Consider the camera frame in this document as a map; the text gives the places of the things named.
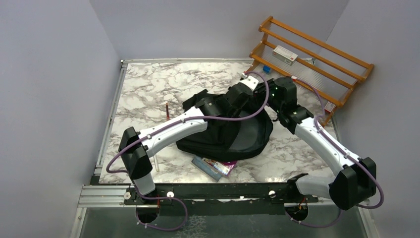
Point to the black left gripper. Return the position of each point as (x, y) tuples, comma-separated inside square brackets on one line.
[(239, 110)]

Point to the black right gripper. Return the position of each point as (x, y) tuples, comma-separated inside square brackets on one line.
[(271, 84)]

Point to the black student bag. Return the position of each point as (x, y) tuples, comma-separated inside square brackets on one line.
[(233, 138)]

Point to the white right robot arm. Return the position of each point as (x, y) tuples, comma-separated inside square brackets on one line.
[(354, 179)]

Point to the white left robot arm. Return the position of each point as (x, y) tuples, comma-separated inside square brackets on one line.
[(137, 147)]

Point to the small blue object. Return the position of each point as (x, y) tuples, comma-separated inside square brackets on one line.
[(266, 69)]

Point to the small red white box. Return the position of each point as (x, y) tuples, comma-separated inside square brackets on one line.
[(329, 107)]

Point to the orange wooden shelf rack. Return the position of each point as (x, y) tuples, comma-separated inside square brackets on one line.
[(333, 72)]

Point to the dark blue book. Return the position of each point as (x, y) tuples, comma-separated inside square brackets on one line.
[(205, 168)]

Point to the pale yellow pencil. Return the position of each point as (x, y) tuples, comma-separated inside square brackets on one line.
[(156, 163)]

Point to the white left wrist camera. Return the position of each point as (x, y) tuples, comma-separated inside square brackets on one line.
[(249, 81)]

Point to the black metal base rail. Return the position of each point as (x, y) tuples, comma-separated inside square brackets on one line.
[(212, 199)]

